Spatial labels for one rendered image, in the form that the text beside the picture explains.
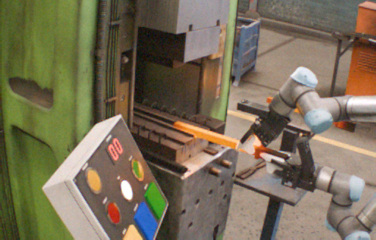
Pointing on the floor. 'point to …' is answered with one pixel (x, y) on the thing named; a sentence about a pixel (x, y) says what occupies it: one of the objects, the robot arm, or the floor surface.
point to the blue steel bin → (245, 47)
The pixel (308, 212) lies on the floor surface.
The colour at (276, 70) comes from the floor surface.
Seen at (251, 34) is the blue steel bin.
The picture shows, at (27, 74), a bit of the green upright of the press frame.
